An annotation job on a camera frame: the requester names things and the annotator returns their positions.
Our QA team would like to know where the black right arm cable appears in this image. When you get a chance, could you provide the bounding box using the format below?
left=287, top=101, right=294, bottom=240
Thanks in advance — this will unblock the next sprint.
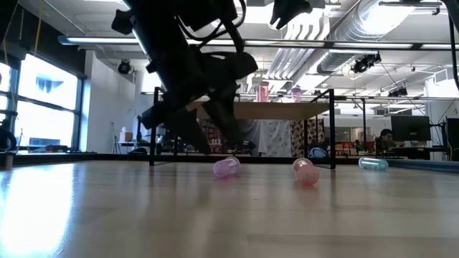
left=443, top=0, right=459, bottom=92

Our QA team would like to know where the white hanging cloth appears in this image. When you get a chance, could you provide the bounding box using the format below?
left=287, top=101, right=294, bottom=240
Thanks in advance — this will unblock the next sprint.
left=247, top=119, right=293, bottom=158

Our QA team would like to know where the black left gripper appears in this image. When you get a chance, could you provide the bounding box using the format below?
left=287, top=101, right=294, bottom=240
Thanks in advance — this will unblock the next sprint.
left=161, top=52, right=259, bottom=156

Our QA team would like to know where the black ceiling spotlight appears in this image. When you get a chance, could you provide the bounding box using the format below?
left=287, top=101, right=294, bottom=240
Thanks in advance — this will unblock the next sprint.
left=117, top=59, right=132, bottom=75

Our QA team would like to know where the wooden shelf black metal frame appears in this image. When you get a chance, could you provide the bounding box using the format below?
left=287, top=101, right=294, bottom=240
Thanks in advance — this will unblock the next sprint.
left=149, top=87, right=337, bottom=170

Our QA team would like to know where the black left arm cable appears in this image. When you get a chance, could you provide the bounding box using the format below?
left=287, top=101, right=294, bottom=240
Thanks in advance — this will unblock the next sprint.
left=177, top=0, right=248, bottom=60

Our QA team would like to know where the person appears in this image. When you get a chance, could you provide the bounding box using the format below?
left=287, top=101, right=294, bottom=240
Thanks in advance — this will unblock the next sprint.
left=374, top=128, right=398, bottom=156

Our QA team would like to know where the black office desk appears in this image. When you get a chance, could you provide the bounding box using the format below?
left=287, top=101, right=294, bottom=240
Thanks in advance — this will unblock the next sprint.
left=374, top=145, right=449, bottom=161

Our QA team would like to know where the blue and white ball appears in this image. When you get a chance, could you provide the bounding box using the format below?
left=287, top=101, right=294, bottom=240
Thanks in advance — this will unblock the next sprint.
left=308, top=146, right=329, bottom=159

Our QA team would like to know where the yellow hanging strap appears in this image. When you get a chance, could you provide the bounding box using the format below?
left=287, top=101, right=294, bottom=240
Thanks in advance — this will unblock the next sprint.
left=33, top=0, right=44, bottom=55

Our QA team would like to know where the salmon medicine bottle white cap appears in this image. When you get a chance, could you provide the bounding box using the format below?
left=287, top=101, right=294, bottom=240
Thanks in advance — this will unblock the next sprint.
left=255, top=81, right=270, bottom=102
left=291, top=157, right=321, bottom=187

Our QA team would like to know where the black aluminium table frame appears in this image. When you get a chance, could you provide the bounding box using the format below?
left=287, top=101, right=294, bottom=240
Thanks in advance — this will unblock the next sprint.
left=10, top=152, right=459, bottom=173

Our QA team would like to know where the patterned hanging cloth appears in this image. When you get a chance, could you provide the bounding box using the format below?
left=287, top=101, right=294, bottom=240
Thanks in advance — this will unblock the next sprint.
left=290, top=120, right=326, bottom=158

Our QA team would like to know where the black track light cluster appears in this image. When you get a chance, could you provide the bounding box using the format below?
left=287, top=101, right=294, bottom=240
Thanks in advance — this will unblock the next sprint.
left=387, top=85, right=409, bottom=98
left=350, top=52, right=382, bottom=75

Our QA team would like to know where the black computer monitor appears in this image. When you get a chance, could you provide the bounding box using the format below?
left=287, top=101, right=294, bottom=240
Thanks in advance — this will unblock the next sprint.
left=390, top=115, right=432, bottom=142
left=445, top=117, right=459, bottom=162

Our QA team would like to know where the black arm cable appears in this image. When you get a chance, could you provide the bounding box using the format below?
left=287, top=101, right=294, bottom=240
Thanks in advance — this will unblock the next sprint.
left=443, top=0, right=459, bottom=92
left=177, top=0, right=248, bottom=60

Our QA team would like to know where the black beam with light strips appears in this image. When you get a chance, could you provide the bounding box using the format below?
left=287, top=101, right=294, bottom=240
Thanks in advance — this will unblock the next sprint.
left=57, top=34, right=459, bottom=52

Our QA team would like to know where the silver air duct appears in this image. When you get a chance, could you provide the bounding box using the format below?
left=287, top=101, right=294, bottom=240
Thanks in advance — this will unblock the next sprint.
left=316, top=0, right=417, bottom=75

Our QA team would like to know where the black ceiling track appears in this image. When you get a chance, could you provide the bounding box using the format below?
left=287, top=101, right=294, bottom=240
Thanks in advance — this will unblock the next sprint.
left=378, top=0, right=443, bottom=17

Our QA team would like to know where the teal medicine bottle white cap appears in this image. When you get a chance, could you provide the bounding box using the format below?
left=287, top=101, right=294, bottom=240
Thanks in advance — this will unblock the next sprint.
left=358, top=156, right=389, bottom=172

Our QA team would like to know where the black vertical pole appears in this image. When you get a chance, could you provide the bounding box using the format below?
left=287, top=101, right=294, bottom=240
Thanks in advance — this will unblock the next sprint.
left=361, top=97, right=368, bottom=156

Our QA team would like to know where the large window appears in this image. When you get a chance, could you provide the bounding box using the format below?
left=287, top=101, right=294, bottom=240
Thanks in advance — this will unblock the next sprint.
left=0, top=52, right=86, bottom=154

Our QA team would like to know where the thin tripod stand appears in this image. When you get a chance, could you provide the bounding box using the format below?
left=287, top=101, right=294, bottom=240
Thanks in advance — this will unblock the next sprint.
left=109, top=121, right=122, bottom=155

